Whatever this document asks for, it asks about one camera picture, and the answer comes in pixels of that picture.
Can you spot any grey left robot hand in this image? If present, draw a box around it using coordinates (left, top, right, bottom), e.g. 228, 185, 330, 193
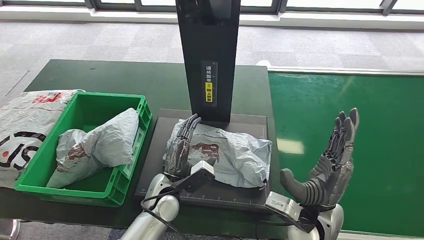
163, 113, 218, 179

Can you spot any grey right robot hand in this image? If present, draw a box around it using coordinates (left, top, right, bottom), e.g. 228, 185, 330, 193
279, 107, 360, 207

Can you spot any grey parcel bag red print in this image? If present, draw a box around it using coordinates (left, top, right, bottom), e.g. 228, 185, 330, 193
163, 118, 273, 189
45, 107, 140, 190

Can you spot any green conveyor belt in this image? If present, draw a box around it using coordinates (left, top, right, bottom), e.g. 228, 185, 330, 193
267, 71, 424, 238

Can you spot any green plastic crate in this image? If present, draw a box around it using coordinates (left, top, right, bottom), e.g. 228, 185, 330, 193
13, 91, 153, 208

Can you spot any dark green table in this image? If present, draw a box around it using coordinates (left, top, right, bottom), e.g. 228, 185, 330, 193
0, 58, 289, 239

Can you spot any large white printed bag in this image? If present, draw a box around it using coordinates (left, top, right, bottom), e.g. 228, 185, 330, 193
0, 88, 85, 189

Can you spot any white window sill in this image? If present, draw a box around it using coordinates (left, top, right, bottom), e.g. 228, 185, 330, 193
0, 3, 424, 31

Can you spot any metal table foot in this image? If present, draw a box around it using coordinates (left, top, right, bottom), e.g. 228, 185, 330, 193
0, 218, 20, 240

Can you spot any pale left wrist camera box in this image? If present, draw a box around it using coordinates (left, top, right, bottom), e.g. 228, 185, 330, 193
172, 160, 216, 194

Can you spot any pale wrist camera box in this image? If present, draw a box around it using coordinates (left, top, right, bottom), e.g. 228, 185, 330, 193
264, 191, 316, 234
172, 160, 216, 194

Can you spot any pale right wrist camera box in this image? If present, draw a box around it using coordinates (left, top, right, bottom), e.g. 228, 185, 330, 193
264, 191, 316, 234

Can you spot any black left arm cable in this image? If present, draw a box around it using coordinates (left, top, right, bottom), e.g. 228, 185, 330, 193
140, 188, 186, 240

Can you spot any silver conveyor frame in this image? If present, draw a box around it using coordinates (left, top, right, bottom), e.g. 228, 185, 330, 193
266, 65, 424, 240

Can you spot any dark window frame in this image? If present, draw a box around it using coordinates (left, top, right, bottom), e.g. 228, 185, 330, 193
0, 0, 424, 16

